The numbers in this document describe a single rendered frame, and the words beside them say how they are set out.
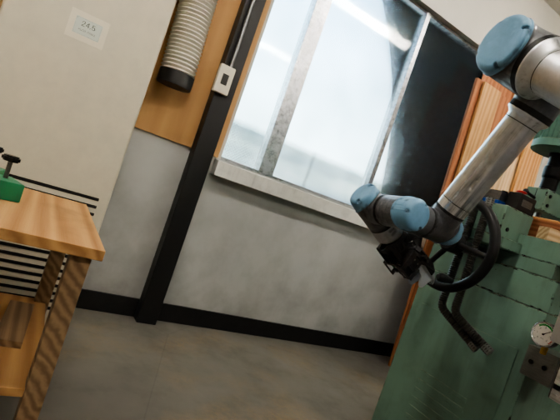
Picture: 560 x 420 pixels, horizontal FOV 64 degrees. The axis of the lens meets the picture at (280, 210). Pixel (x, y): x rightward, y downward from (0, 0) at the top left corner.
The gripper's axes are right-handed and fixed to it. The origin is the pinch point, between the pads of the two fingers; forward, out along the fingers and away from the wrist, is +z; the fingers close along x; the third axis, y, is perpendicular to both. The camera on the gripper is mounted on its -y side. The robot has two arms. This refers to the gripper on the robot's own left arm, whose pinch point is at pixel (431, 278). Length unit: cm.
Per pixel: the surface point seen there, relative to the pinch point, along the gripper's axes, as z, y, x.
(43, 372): -53, 81, -21
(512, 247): 9.9, -22.6, 7.4
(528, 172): 126, -176, -114
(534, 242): 12.2, -27.4, 10.7
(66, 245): -71, 57, -17
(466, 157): 72, -132, -112
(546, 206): 16.7, -45.9, 3.2
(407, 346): 32.1, 10.2, -22.1
